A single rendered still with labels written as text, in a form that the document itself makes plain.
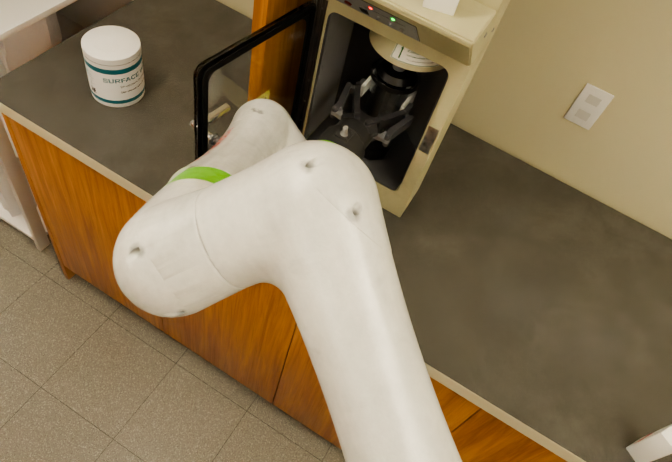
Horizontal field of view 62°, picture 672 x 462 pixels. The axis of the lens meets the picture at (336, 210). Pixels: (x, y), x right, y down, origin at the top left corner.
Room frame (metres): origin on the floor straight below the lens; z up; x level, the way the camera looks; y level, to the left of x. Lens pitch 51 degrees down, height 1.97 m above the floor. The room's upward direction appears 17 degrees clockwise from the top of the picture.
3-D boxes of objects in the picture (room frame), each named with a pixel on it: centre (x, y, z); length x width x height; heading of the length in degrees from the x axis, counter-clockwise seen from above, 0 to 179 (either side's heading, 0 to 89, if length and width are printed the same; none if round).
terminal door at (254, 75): (0.78, 0.21, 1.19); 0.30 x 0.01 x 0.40; 157
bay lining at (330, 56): (1.02, -0.03, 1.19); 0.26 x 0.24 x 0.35; 74
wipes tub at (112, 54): (0.98, 0.62, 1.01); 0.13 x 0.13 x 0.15
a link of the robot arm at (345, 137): (0.76, 0.03, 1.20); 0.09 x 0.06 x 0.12; 74
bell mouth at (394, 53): (0.99, -0.05, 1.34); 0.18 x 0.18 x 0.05
